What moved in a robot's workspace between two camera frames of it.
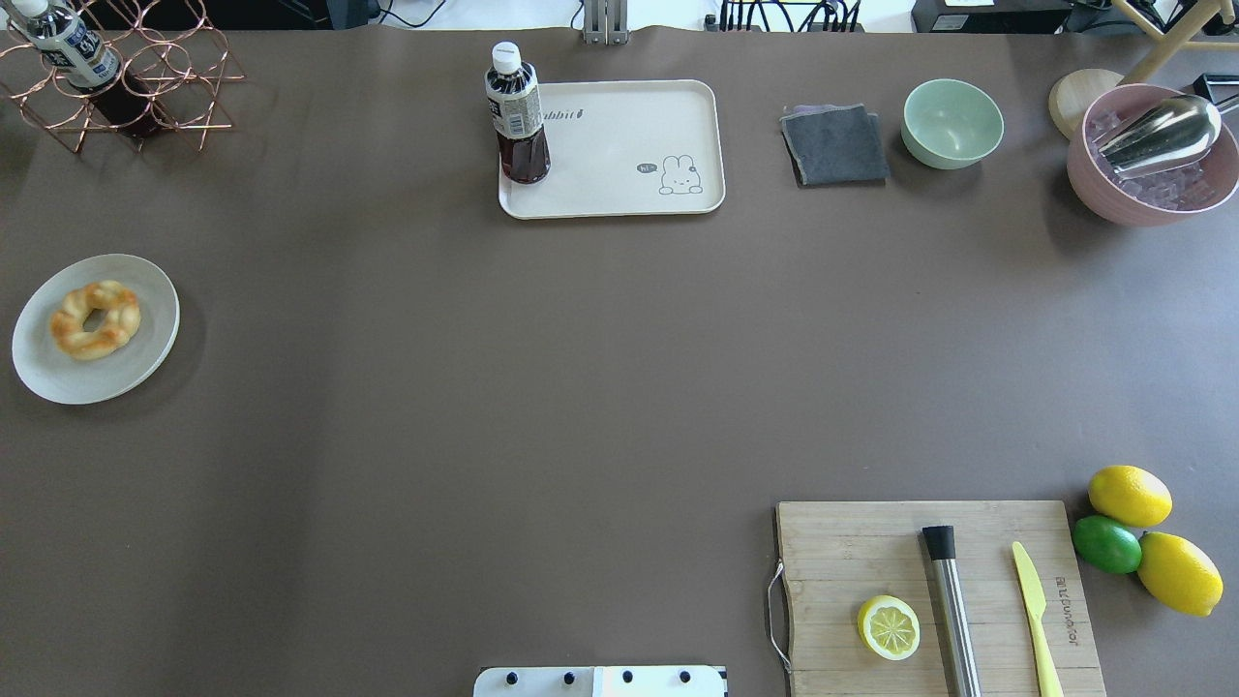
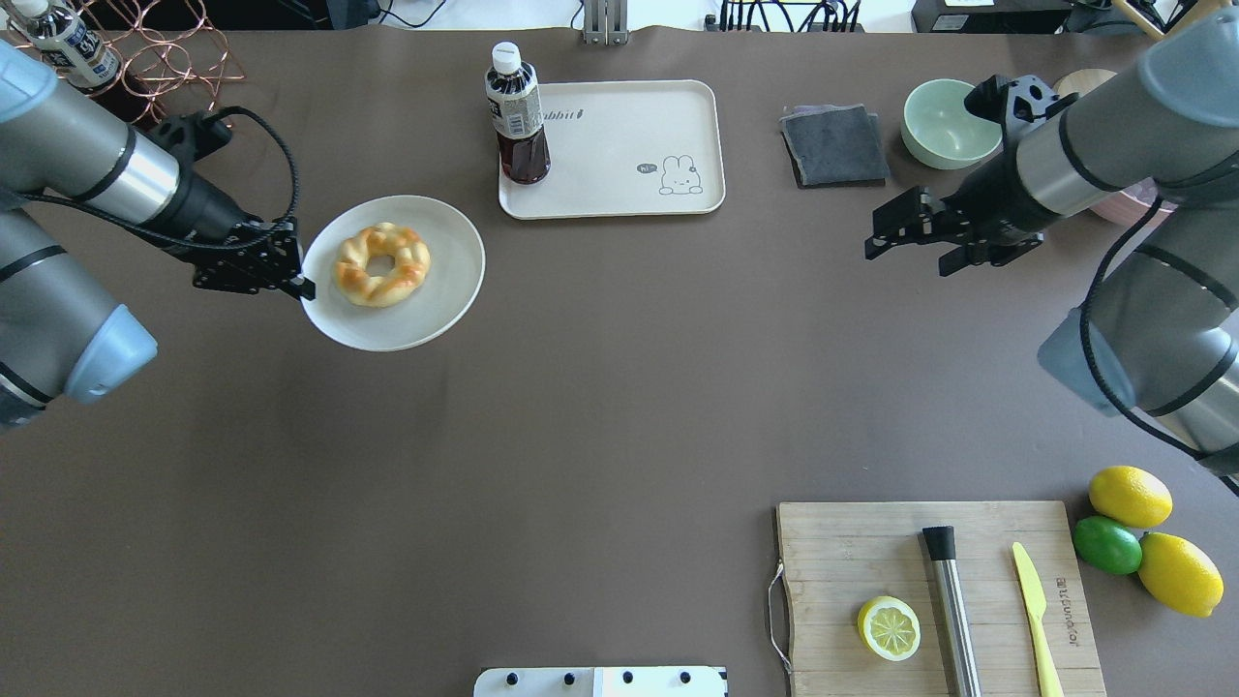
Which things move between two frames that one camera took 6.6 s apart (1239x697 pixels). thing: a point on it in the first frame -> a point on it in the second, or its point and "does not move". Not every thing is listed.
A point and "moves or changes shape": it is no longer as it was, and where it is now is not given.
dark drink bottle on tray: [512, 91] does not move
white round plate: [51, 375] moves or changes shape
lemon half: [890, 625] does not move
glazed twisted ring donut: [95, 319] moves or changes shape
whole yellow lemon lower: [1179, 574] does not move
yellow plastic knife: [1037, 603] does not move
